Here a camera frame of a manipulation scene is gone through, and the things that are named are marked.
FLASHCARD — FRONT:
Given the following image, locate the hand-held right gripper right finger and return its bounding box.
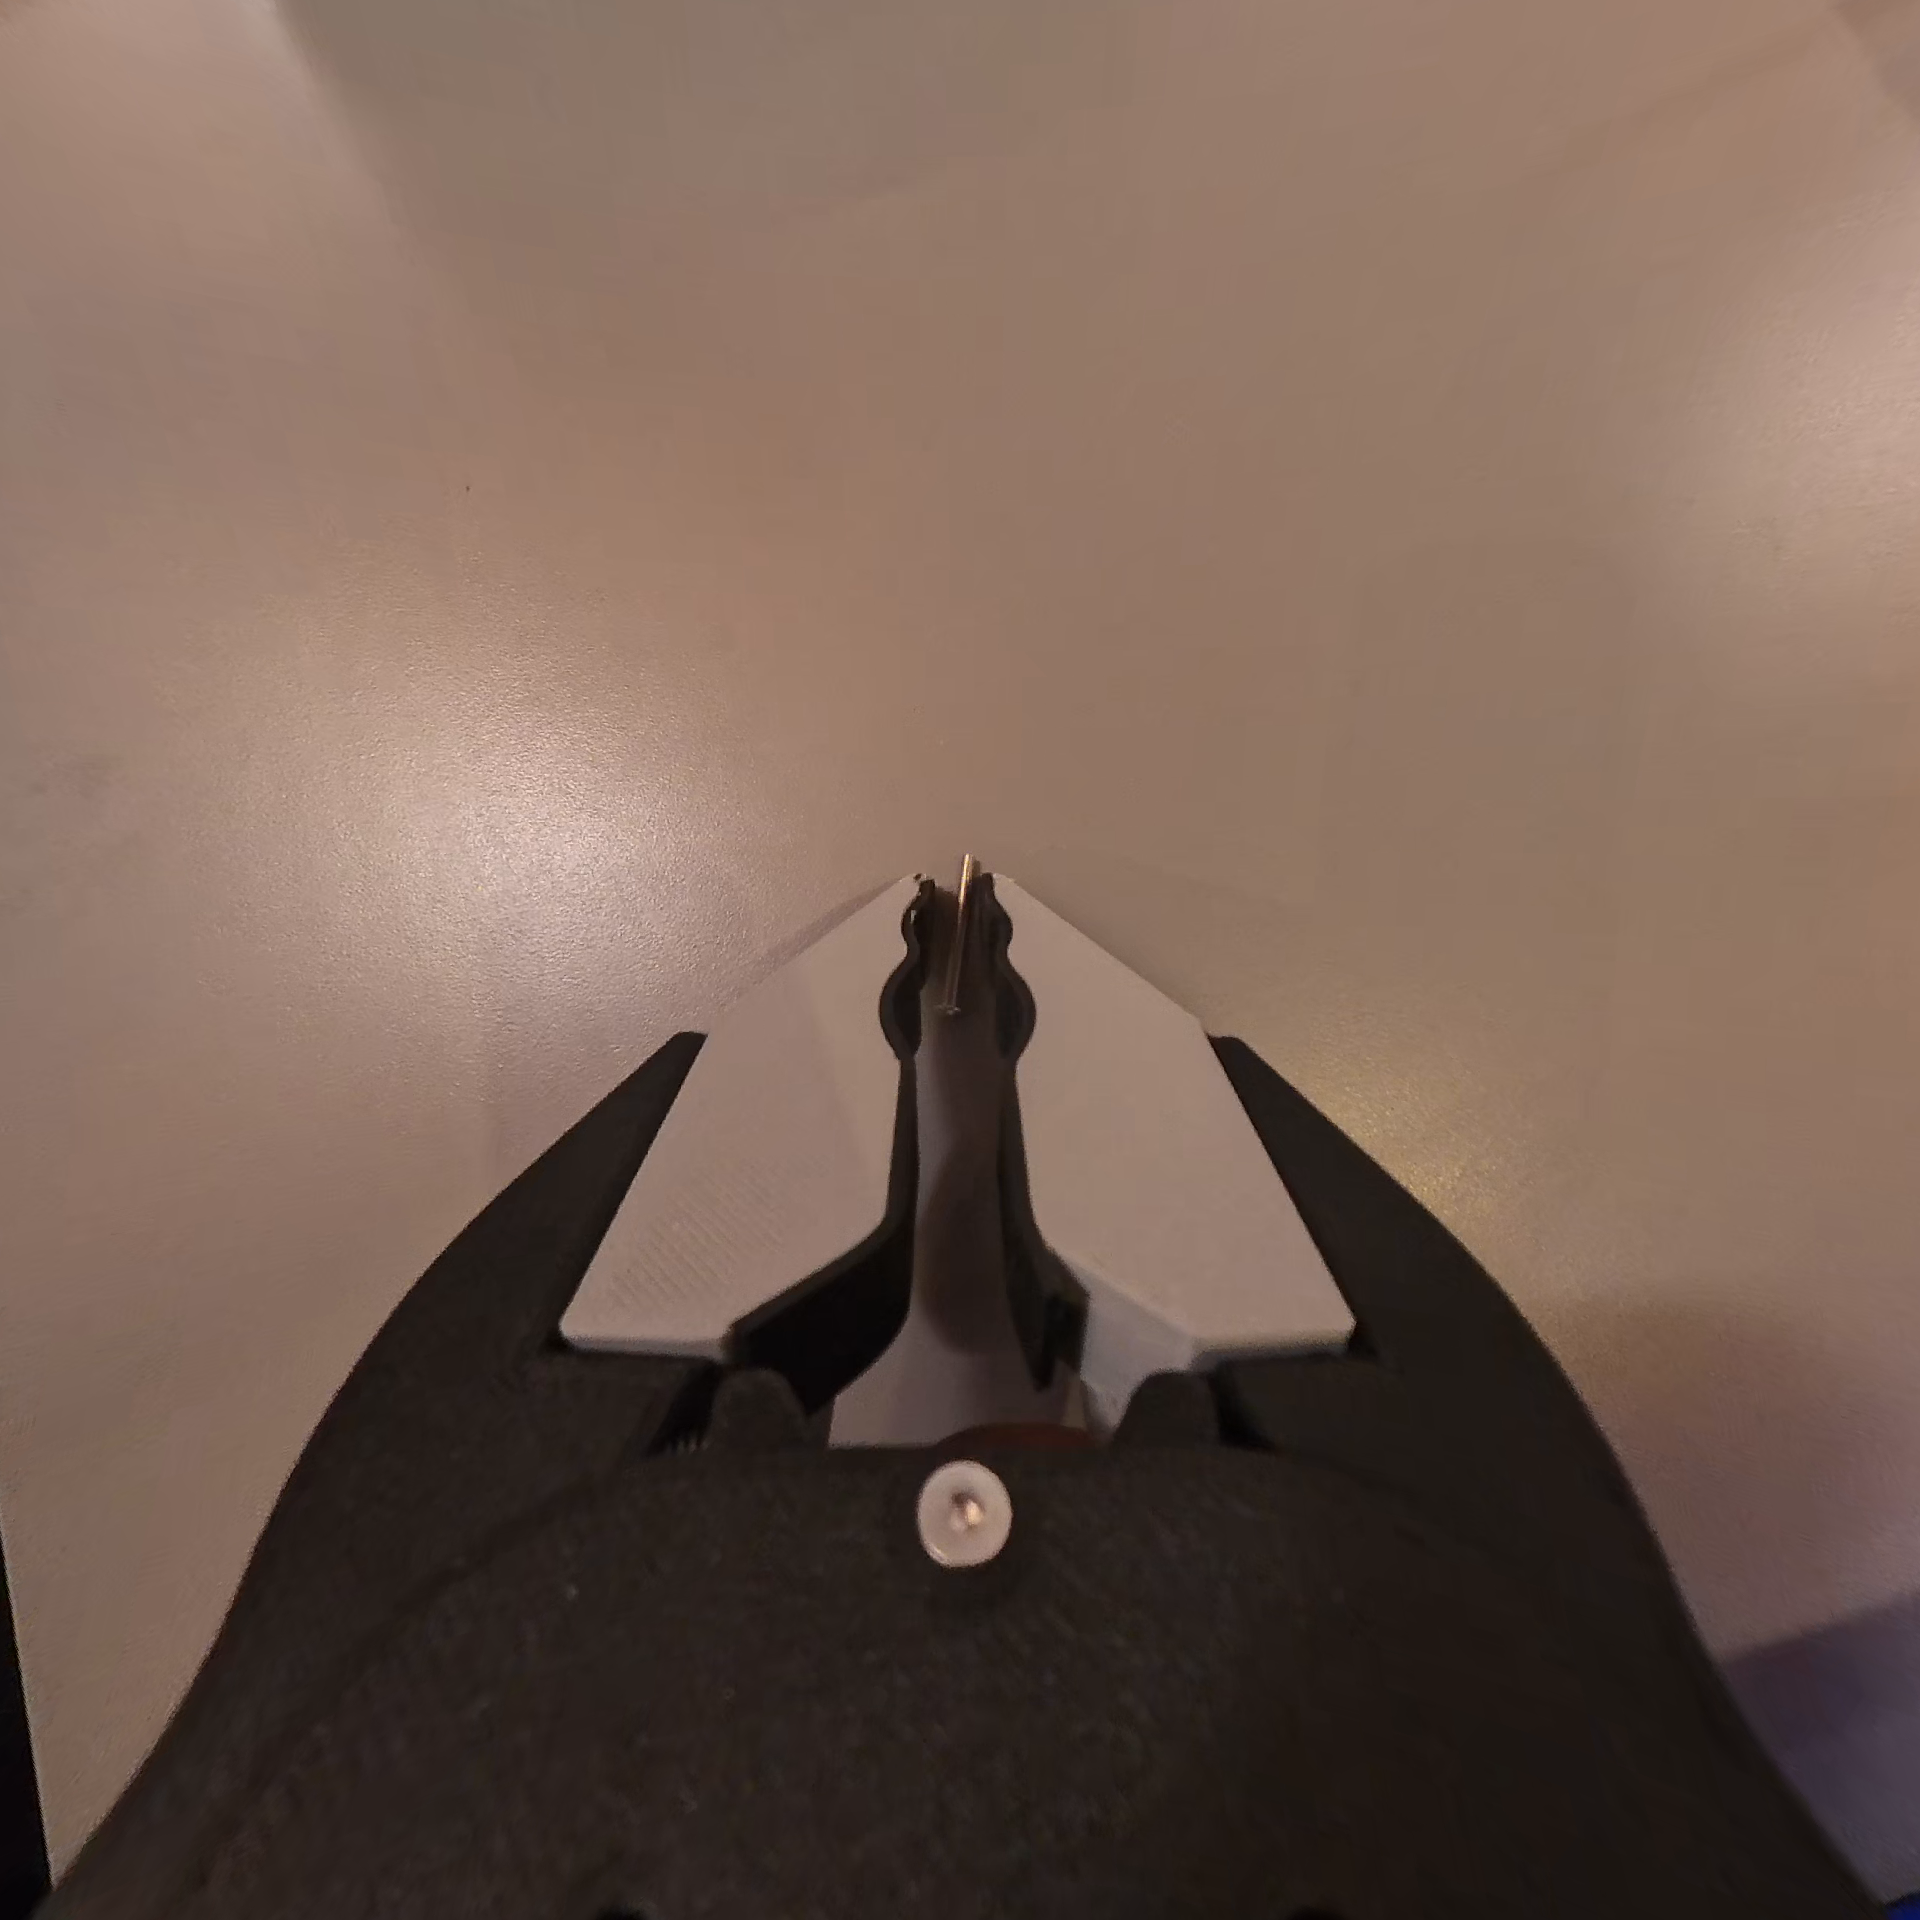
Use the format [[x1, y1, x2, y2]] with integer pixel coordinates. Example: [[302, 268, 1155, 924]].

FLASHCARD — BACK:
[[967, 868, 1361, 1435]]

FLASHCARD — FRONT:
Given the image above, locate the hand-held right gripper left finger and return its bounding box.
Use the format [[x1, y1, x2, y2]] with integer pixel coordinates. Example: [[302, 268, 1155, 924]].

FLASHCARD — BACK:
[[556, 868, 938, 1420]]

